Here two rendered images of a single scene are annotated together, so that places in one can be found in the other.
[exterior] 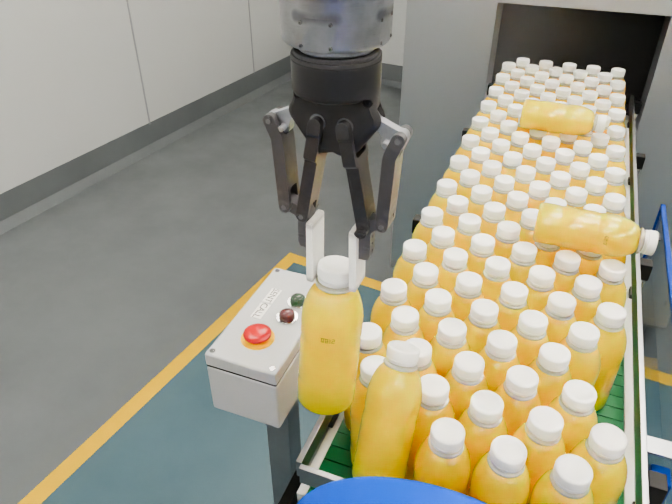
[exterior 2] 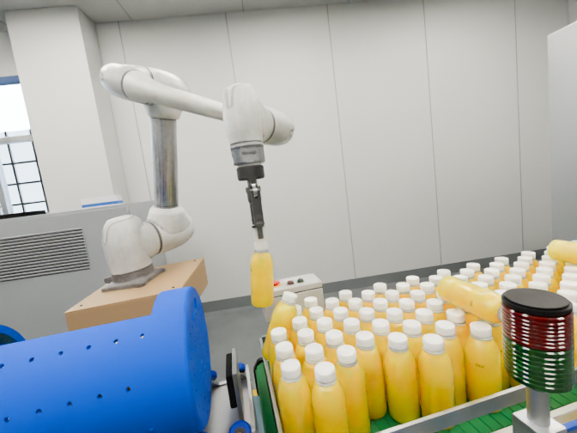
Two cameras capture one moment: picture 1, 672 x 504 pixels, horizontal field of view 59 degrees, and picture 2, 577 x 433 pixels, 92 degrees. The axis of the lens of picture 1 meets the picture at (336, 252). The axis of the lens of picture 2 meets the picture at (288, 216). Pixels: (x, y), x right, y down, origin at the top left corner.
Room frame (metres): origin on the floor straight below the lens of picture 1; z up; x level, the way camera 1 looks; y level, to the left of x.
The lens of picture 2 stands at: (0.15, -0.70, 1.43)
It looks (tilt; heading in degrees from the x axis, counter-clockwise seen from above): 6 degrees down; 57
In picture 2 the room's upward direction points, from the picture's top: 7 degrees counter-clockwise
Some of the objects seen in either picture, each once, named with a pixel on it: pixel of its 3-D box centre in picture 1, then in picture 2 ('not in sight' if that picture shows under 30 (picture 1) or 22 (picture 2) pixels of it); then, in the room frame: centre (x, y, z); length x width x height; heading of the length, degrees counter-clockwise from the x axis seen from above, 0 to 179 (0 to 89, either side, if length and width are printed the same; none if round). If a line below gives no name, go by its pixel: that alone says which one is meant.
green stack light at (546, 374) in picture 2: not in sight; (536, 356); (0.55, -0.59, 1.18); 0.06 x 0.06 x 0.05
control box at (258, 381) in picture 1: (277, 341); (291, 295); (0.62, 0.08, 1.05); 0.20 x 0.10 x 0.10; 158
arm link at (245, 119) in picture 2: not in sight; (245, 115); (0.51, 0.01, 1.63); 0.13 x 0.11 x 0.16; 27
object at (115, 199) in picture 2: not in sight; (102, 201); (0.14, 1.91, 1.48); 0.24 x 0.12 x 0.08; 159
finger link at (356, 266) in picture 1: (357, 255); (260, 238); (0.49, -0.02, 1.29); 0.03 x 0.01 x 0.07; 158
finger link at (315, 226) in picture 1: (315, 246); not in sight; (0.50, 0.02, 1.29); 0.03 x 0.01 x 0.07; 158
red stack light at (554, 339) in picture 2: not in sight; (535, 320); (0.55, -0.59, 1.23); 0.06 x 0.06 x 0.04
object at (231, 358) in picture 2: not in sight; (234, 386); (0.32, -0.11, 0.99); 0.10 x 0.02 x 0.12; 68
